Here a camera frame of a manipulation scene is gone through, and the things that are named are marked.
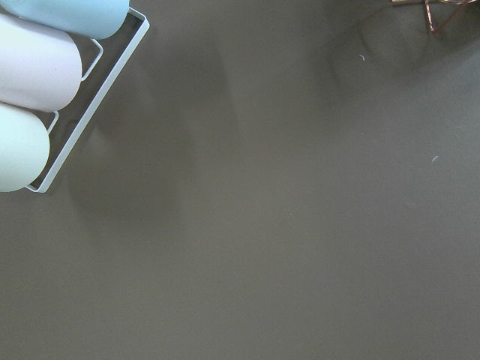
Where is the light blue cup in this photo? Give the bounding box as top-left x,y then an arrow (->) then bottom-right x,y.
1,0 -> 130,40

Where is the white mint cup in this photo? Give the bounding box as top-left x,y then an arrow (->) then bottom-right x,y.
1,104 -> 50,192

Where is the pink cup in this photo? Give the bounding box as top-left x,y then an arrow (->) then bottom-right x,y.
1,14 -> 83,112

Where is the white wire cup rack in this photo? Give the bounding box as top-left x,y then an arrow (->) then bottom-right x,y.
25,7 -> 150,193

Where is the copper wire bottle rack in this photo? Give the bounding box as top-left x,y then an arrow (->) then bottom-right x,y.
389,0 -> 477,34

